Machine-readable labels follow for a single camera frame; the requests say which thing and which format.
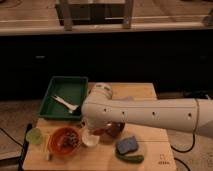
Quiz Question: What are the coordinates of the blue grey cloth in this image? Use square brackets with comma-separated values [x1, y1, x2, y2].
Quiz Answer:
[123, 96, 134, 101]

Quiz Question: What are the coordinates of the blue sponge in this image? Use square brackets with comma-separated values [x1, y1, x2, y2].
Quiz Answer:
[116, 136, 139, 154]

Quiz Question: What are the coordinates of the red apple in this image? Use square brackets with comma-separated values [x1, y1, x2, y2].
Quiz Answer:
[93, 129, 105, 136]

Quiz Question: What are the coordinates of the black cable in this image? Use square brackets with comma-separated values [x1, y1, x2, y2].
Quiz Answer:
[170, 132, 196, 171]

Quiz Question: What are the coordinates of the green cucumber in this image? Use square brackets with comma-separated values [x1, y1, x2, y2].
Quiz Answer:
[115, 150, 144, 164]

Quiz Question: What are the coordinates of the light green plastic cup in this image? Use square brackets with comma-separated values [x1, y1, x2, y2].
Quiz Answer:
[26, 128, 43, 145]

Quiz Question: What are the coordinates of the orange bowl with food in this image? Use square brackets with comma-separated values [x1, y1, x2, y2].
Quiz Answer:
[48, 126, 81, 157]

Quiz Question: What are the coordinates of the green plastic tray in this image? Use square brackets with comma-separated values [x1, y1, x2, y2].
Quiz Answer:
[38, 76, 88, 121]

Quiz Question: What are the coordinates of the dark red bowl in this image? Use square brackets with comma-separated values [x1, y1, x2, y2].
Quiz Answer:
[105, 122, 125, 137]

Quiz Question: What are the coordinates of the wooden stool frame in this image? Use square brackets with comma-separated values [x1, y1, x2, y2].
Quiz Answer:
[55, 0, 134, 32]

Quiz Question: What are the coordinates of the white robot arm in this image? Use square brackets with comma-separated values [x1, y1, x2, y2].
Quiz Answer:
[81, 83, 213, 139]

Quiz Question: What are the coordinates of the white plastic fork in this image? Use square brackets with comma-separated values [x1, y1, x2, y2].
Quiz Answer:
[52, 95, 78, 113]

